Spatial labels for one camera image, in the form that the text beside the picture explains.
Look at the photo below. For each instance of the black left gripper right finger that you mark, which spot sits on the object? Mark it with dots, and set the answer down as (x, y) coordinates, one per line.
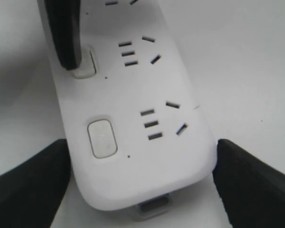
(252, 192)

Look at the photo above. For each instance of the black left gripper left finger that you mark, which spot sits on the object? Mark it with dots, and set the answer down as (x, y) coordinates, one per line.
(31, 193)

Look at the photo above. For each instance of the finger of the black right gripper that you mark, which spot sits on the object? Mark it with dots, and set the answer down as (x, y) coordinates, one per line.
(63, 19)

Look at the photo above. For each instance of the white power strip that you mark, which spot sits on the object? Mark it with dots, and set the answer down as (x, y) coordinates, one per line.
(134, 129)

